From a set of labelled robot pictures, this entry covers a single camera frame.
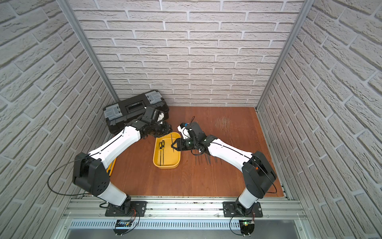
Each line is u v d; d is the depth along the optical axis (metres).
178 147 0.72
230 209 0.74
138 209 0.73
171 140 0.81
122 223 0.73
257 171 0.44
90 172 0.43
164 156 0.92
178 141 0.74
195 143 0.64
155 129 0.70
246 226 0.70
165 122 0.76
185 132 0.71
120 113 0.92
